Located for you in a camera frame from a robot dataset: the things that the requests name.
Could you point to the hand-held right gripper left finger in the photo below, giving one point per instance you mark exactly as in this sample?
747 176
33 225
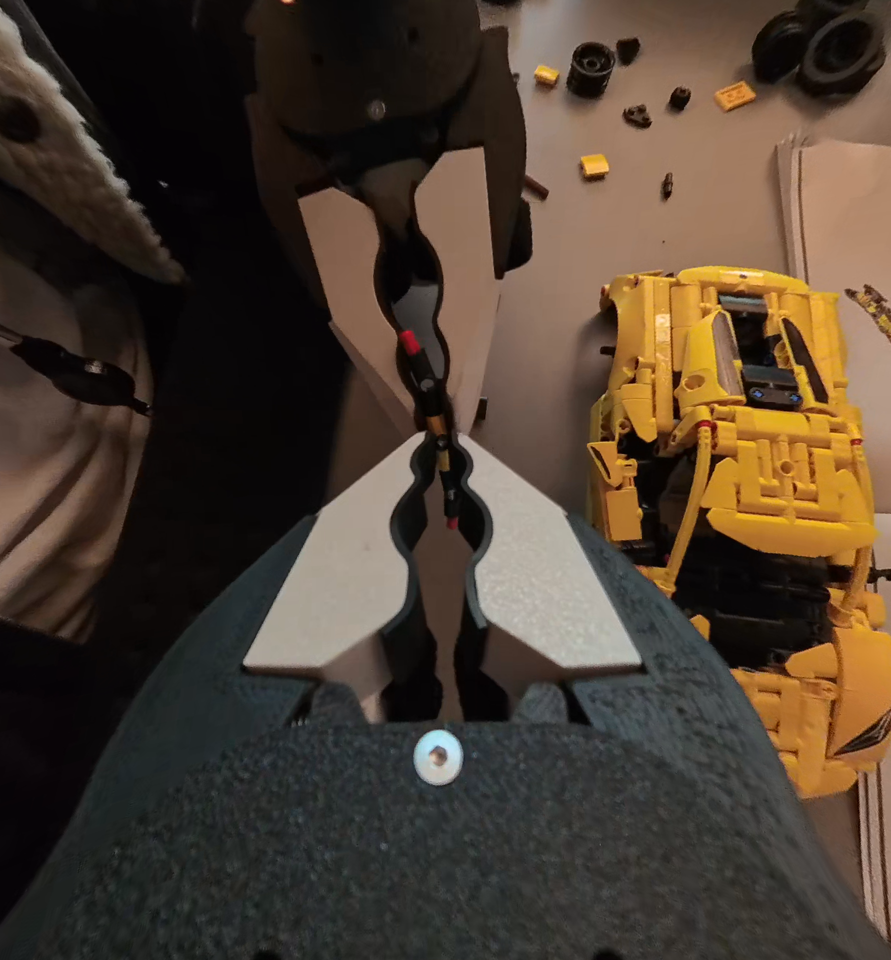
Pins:
318 592

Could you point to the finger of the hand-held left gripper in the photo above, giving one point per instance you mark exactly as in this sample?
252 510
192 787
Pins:
340 262
468 262

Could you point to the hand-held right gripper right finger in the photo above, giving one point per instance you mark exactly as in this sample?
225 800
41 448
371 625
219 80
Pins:
558 592

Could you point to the yellow pin connector brick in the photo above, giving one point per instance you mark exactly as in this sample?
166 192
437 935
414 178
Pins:
439 442

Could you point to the yellow toy brick car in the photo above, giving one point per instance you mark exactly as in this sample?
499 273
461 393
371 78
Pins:
775 465

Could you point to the grey desk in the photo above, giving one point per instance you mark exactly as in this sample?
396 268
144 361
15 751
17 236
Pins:
565 247

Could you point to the pile of black yellow bricks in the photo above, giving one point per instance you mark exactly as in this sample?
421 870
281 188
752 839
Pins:
594 166

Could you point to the black toy tire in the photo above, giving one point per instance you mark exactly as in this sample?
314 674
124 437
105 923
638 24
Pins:
590 67
843 56
779 45

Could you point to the building instruction booklet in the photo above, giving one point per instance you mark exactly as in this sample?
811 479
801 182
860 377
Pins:
865 225

